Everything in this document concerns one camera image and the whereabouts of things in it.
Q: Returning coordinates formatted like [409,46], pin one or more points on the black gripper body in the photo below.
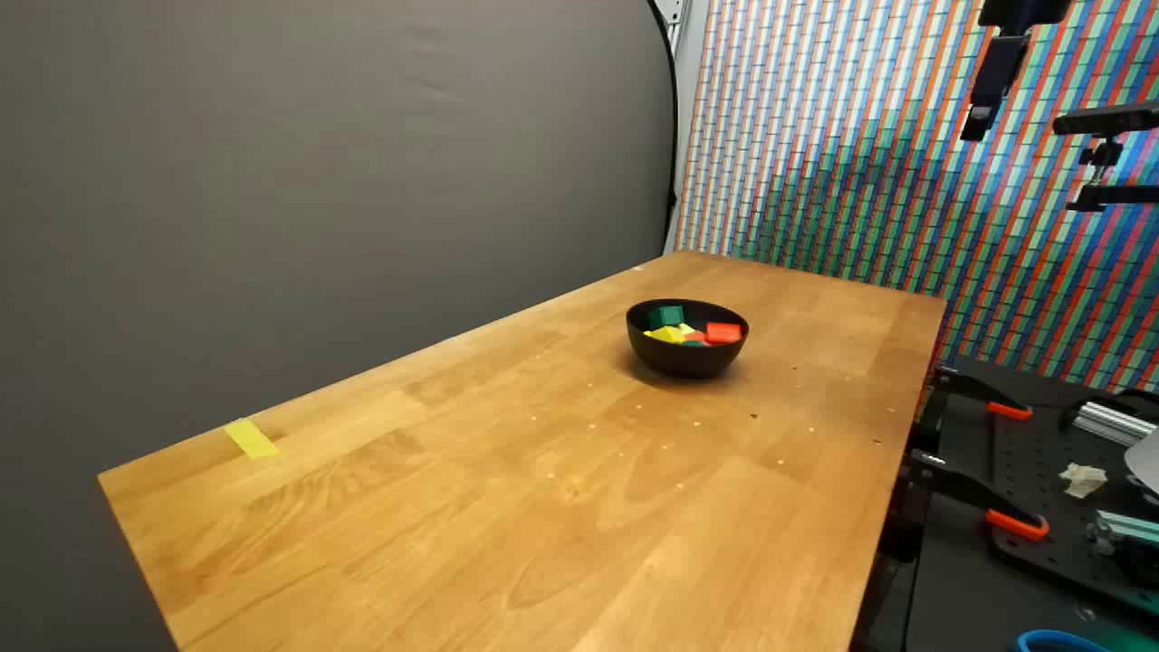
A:
[1007,67]

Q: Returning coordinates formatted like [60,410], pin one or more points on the black bowl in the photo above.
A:
[656,358]

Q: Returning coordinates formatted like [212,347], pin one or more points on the black horizontal rod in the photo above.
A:
[1106,121]

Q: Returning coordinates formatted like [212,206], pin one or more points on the multicolour patterned panel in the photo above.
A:
[844,145]

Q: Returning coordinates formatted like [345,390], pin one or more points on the black perforated board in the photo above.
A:
[1051,446]

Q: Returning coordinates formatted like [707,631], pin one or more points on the small pale plastic part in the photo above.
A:
[1083,478]

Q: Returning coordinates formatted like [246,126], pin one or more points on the pale round plate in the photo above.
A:
[1144,466]

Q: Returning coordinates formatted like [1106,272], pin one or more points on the teal metal bar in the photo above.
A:
[1127,527]

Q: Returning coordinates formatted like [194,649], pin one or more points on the grey fabric backdrop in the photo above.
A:
[301,181]

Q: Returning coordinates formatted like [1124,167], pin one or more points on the yellow tape strip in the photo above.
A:
[252,439]

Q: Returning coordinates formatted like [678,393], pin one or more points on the silver metal bracket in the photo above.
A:
[1108,422]

